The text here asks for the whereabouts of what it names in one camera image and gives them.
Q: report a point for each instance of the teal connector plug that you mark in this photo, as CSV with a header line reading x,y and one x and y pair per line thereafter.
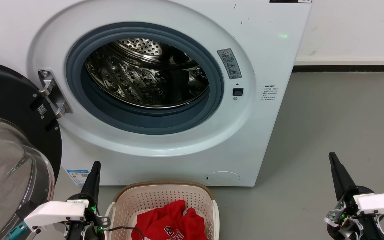
x,y
19,230

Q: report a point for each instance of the blue and white energy label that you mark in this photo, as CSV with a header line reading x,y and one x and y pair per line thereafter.
x,y
77,176

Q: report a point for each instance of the white and black baseboard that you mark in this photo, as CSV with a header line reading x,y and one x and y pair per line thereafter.
x,y
343,65

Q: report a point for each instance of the white QR code sticker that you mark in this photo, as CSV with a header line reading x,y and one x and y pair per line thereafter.
x,y
42,109

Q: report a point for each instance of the small printed text label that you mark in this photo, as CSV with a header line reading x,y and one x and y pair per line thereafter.
x,y
270,93

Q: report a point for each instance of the black washer door with glass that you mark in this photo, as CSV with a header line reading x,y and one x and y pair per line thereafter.
x,y
5,90

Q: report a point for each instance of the round white filter cover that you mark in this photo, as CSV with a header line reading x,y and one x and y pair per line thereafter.
x,y
222,178

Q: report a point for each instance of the grey warning sticker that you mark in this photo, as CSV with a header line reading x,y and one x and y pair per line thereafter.
x,y
229,64

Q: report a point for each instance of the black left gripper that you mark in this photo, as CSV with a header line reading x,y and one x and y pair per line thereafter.
x,y
90,226

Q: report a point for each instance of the grey rubber door gasket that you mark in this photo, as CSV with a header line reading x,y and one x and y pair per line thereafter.
x,y
143,124

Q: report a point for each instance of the red and white jersey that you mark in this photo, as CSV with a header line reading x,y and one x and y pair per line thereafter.
x,y
165,223

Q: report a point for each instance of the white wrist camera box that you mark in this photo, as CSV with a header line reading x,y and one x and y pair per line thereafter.
x,y
380,204
53,211

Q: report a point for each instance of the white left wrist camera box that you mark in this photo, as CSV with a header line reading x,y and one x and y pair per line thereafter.
x,y
53,211

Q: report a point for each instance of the stainless steel washing machine drum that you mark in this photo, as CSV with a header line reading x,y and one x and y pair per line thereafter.
x,y
132,76

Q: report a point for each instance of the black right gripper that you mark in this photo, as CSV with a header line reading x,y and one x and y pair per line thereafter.
x,y
345,220

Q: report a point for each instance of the silver metal door hinge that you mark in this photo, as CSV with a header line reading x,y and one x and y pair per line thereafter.
x,y
52,90

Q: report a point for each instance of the cream perforated laundry basket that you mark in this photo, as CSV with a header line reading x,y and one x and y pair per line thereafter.
x,y
152,196

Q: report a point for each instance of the black door latch slot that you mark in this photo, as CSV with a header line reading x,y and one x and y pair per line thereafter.
x,y
238,91

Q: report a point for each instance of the white front-load washing machine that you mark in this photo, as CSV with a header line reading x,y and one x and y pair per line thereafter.
x,y
258,133

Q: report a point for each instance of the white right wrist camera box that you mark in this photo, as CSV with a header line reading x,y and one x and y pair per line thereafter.
x,y
380,204

